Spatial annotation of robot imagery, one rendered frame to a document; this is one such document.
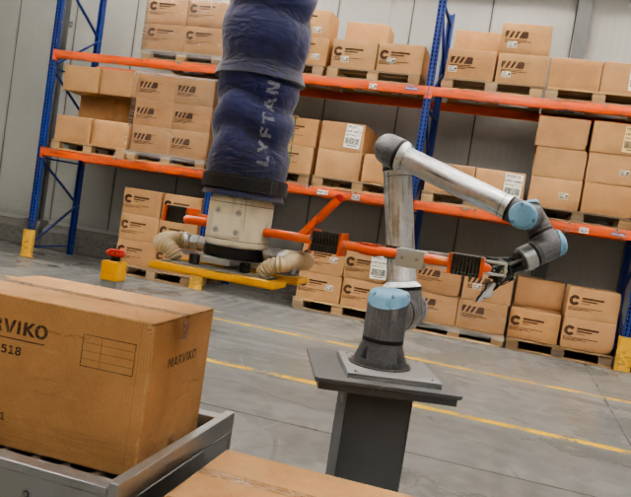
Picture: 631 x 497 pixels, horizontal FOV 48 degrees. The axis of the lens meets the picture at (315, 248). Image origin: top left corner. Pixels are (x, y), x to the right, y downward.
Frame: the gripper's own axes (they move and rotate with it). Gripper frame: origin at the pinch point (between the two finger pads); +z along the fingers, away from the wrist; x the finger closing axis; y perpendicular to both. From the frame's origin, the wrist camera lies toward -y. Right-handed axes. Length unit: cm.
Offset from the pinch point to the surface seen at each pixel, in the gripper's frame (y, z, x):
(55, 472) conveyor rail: 66, 128, -23
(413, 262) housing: 66, 31, -34
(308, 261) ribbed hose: 48, 53, -41
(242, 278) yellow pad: 59, 70, -46
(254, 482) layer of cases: 51, 89, 8
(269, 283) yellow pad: 63, 65, -43
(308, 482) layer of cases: 48, 77, 16
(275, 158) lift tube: 49, 50, -69
